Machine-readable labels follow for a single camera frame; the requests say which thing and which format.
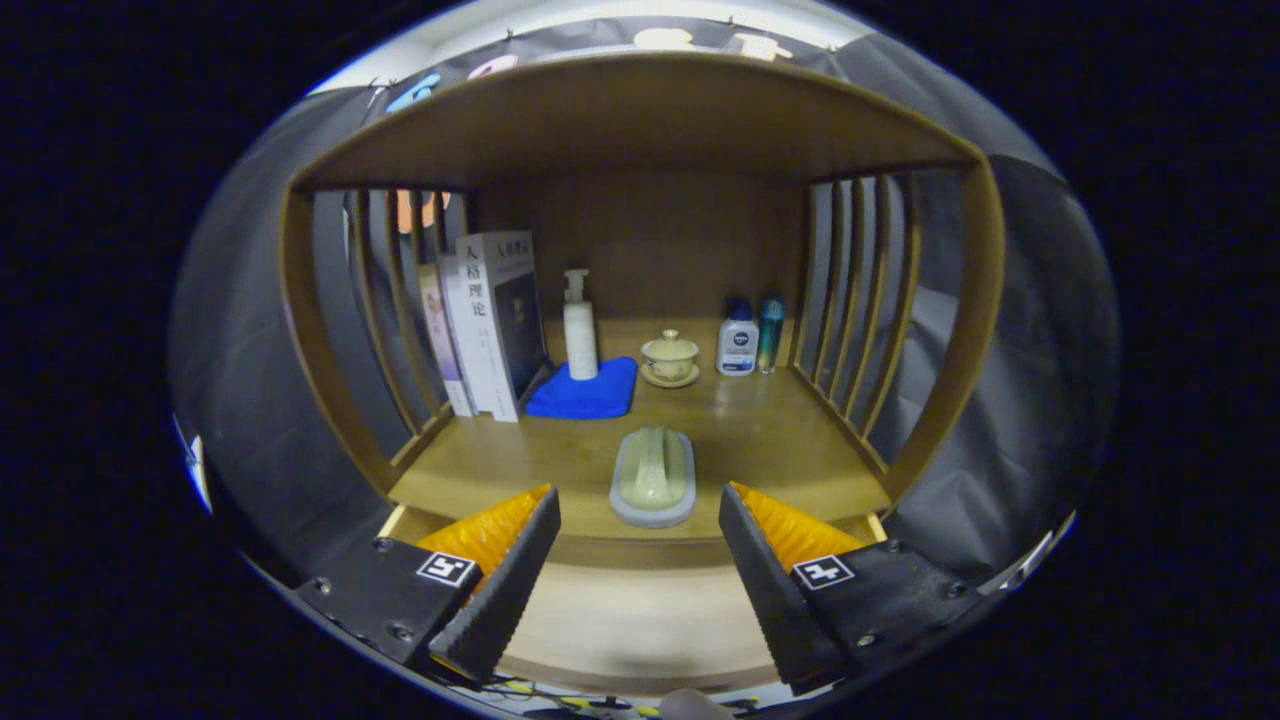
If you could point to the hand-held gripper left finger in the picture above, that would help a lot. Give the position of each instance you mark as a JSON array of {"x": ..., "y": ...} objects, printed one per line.
[{"x": 515, "y": 590}]

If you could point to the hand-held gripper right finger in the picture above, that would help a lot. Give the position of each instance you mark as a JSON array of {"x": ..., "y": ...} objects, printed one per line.
[{"x": 770, "y": 590}]

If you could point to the wooden drawer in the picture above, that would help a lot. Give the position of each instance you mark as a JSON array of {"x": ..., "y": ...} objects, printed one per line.
[{"x": 640, "y": 620}]

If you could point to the green brush with grey base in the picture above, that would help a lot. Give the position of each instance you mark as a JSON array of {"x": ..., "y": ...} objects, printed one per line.
[{"x": 653, "y": 475}]

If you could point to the wooden countertop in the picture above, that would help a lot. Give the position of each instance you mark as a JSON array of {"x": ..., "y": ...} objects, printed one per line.
[{"x": 760, "y": 450}]

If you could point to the wooden cabinet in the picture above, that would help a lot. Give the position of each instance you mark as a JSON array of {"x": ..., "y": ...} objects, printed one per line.
[{"x": 640, "y": 110}]

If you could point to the blue folded cloth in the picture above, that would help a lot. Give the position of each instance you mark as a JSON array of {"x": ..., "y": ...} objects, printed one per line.
[{"x": 590, "y": 398}]

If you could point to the white lotion bottle blue cap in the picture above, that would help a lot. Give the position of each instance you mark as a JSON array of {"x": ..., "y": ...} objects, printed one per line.
[{"x": 737, "y": 345}]

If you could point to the thick white book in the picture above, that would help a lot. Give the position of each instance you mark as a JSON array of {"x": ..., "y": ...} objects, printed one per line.
[{"x": 490, "y": 340}]

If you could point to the white pump bottle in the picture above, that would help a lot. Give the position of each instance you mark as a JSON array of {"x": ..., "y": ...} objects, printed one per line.
[{"x": 580, "y": 345}]

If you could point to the teal spray bottle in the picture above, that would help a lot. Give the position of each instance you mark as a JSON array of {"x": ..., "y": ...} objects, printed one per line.
[{"x": 770, "y": 335}]

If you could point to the beige lidded teacup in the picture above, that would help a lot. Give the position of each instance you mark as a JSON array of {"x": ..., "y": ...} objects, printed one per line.
[{"x": 670, "y": 355}]

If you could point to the thin pale purple book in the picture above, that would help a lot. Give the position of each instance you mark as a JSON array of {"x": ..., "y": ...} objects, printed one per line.
[{"x": 442, "y": 340}]

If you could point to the black backdrop cloth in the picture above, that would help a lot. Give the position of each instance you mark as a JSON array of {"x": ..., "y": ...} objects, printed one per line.
[{"x": 1040, "y": 350}]

